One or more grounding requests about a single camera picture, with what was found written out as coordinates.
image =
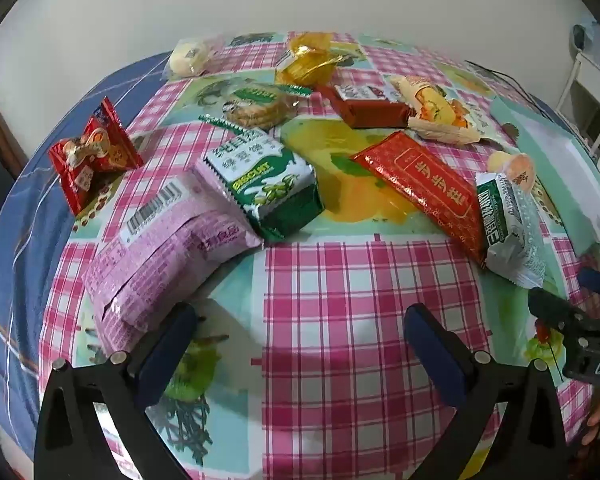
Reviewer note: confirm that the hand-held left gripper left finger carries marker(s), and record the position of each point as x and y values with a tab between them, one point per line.
170	345

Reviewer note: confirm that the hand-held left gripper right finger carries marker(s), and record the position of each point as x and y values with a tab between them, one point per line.
435	355

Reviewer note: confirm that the pink snack packet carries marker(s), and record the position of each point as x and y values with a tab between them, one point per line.
160	255

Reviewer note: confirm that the small green white packet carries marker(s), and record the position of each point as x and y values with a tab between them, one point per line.
505	225

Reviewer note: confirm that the teal cardboard box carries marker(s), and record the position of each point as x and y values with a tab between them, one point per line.
560	170

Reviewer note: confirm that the red gold packet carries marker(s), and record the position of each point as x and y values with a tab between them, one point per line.
420	190

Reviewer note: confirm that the large green white biscuit packet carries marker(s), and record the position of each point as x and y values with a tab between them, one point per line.
270	185

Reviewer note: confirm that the red crinkled snack packet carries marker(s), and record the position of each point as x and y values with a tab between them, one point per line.
92	160

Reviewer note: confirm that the orange bread packet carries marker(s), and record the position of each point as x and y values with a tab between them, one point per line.
425	110

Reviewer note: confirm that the dark red snack box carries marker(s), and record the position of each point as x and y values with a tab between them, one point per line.
375	112

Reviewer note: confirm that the green clear cookie packet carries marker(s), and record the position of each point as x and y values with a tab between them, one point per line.
252	105

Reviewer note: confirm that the white bun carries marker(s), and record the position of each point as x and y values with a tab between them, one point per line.
187	55

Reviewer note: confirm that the yellow snack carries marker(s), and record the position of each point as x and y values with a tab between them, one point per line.
305	67

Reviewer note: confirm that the person's right hand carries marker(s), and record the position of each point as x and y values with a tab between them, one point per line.
595	422

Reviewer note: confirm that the pink checked tablecloth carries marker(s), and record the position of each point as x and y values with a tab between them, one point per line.
330	280

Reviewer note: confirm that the white fruit print packet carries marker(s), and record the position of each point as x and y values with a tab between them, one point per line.
480	120

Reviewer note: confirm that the white furniture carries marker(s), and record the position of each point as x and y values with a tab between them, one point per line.
587	80

